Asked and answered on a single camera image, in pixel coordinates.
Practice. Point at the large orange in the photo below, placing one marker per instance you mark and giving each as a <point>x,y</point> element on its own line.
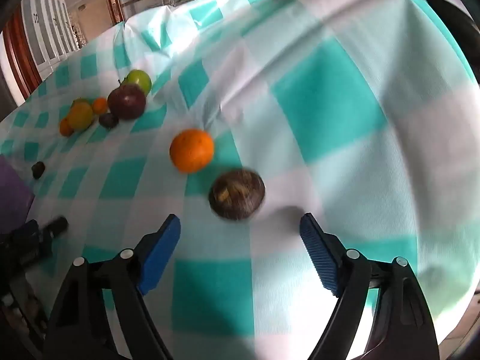
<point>191,150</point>

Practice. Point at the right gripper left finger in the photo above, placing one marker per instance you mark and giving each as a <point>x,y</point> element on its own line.
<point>78,324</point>

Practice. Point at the small mandarin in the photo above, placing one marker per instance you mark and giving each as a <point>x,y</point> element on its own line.
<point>100,106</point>
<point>64,128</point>

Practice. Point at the yellow orange citrus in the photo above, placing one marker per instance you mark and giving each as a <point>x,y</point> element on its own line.
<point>80,116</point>

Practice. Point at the teal white checkered tablecloth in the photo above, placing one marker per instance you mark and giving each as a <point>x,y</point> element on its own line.
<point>364,113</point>

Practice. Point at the green tomato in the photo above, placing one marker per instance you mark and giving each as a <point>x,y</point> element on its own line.
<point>139,78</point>

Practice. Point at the green lime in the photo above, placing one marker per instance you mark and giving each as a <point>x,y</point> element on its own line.
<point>81,100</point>

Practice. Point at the brown passion fruit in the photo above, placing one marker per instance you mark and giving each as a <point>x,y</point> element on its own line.
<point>236,195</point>

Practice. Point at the purple white storage box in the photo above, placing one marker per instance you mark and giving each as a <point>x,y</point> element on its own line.
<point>15,199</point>

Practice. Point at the white cabinet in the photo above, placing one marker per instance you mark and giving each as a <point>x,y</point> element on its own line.
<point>49,33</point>

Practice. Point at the dark passion fruit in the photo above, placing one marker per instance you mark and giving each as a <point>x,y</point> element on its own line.
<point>108,120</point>

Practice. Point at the dark red apple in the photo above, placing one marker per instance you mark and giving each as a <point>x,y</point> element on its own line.
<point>127,102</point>

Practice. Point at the small dark fruit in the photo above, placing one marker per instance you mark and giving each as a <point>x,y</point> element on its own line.
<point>38,170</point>

